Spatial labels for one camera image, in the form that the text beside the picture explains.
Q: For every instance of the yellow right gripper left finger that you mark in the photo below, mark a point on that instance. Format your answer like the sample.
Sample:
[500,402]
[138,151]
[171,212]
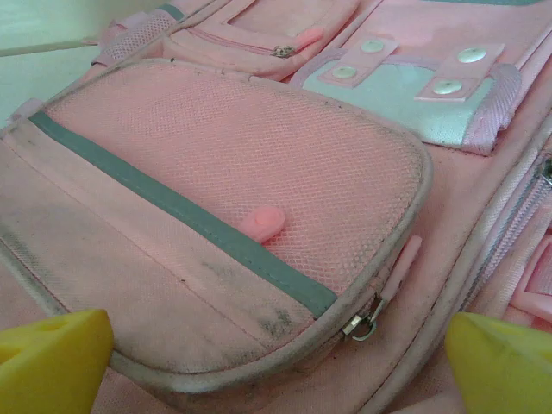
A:
[52,366]

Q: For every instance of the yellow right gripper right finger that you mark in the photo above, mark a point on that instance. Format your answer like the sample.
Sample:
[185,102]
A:
[504,371]

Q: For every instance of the pink backpack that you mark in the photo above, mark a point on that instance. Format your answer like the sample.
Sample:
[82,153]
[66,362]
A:
[259,151]

